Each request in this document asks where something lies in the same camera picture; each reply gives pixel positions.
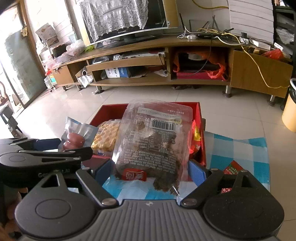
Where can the red yellow snack bag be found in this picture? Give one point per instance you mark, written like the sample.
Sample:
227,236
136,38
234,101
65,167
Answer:
195,147

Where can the yellow trash bin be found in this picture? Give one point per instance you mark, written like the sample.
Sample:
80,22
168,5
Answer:
289,112

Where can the television with lace cover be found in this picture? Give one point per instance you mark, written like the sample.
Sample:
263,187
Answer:
104,20

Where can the orange plastic bag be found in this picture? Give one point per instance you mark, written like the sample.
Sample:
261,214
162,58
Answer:
202,64

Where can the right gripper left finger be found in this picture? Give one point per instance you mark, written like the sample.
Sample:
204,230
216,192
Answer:
92,185

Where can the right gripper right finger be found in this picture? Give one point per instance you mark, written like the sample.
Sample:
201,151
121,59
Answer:
207,181

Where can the vacuum packed sausages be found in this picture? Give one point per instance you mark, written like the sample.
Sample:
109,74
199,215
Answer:
77,135

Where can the black metal shelf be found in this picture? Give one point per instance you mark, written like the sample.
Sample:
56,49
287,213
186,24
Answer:
284,27

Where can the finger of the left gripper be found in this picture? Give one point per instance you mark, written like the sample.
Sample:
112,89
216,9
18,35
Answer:
46,156
30,144

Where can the red cardboard box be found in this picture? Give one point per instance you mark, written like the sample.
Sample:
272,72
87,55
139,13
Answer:
154,129

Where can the wooden tv stand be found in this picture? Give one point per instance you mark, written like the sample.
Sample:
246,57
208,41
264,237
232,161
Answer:
151,63

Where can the blue white appliance box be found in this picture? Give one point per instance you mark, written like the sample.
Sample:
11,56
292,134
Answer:
121,72

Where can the waffle snack bag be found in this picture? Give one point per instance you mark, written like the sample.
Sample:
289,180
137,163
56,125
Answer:
105,139

